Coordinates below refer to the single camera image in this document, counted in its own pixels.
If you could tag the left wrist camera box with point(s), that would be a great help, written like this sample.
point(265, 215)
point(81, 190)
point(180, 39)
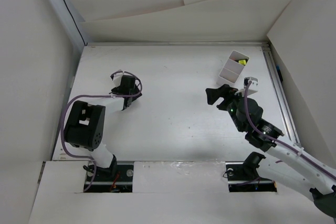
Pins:
point(117, 74)

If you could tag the blue highlighter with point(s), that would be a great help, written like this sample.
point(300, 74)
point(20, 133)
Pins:
point(279, 73)

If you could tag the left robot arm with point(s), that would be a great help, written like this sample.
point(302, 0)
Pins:
point(83, 123)

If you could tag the yellow highlighter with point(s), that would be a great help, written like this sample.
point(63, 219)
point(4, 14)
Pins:
point(242, 62)

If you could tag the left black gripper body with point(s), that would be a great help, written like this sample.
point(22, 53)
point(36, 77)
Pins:
point(135, 94)

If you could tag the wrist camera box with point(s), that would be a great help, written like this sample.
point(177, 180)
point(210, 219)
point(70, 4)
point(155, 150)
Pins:
point(117, 74)
point(251, 86)

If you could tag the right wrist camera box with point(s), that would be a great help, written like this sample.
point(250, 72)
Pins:
point(251, 86)

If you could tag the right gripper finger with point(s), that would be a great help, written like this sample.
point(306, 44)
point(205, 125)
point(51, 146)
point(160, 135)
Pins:
point(228, 97)
point(213, 94)

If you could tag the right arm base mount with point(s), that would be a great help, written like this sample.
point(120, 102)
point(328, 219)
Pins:
point(242, 176)

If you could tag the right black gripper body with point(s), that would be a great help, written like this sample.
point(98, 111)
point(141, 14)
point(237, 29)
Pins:
point(232, 108)

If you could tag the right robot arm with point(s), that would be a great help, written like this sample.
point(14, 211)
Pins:
point(280, 159)

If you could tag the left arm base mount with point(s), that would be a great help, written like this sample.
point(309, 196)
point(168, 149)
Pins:
point(121, 181)

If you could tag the white divided pen holder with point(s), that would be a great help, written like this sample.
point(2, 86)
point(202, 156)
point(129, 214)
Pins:
point(231, 69)

